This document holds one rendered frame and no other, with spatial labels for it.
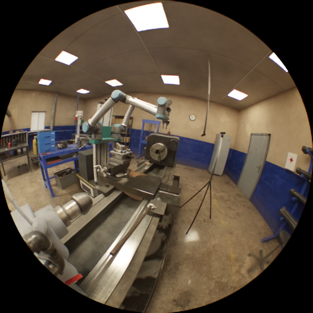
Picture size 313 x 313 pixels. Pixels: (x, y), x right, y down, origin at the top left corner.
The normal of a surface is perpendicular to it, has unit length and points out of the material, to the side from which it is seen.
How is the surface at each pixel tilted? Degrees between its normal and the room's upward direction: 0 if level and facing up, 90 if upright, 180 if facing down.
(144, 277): 0
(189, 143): 90
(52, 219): 40
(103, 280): 0
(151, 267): 0
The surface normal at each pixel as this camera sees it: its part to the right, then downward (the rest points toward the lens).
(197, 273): 0.16, -0.96
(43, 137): 0.95, 0.21
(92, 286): 0.82, -0.48
